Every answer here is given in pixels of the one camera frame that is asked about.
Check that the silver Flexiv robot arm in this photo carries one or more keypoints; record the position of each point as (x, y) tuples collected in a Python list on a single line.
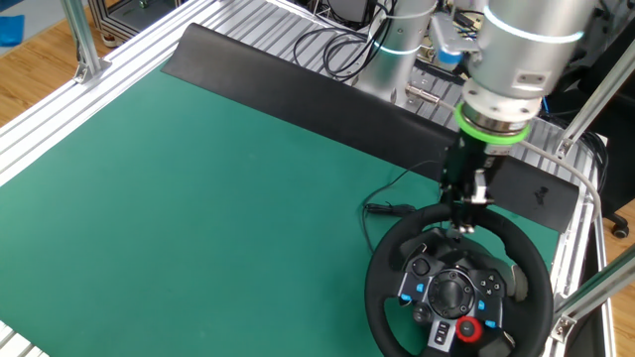
[(521, 59)]

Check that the black racing steering wheel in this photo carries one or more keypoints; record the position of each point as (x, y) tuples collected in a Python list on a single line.
[(377, 282)]

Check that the green table mat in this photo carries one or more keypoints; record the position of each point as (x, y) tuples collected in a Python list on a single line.
[(198, 223)]

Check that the black foam strip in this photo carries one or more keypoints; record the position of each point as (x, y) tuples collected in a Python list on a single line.
[(273, 84)]

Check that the aluminium frame post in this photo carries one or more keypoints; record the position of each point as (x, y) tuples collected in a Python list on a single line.
[(79, 30), (595, 290), (595, 99)]

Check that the black office chair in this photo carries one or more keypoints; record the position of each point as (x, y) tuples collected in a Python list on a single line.
[(617, 139)]

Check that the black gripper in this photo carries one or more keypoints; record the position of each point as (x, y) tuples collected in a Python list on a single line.
[(471, 158)]

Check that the aluminium cart frame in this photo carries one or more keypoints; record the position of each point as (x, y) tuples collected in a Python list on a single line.
[(111, 20)]

